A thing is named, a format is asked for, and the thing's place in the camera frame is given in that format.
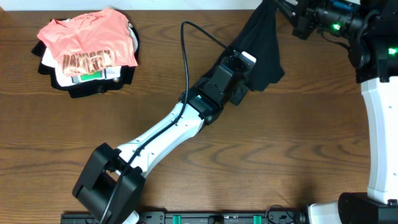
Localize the white folded t-shirt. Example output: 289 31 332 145
42 22 139 88

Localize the right black cable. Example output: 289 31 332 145
320 29 352 50

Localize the black cable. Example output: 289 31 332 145
98 20 233 224
320 29 352 50

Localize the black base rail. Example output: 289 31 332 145
60 210 308 224

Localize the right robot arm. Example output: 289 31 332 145
277 1 397 223

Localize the black garment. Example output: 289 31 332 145
201 0 286 93

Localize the left black cable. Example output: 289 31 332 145
98 20 233 224

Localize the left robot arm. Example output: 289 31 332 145
72 51 256 223

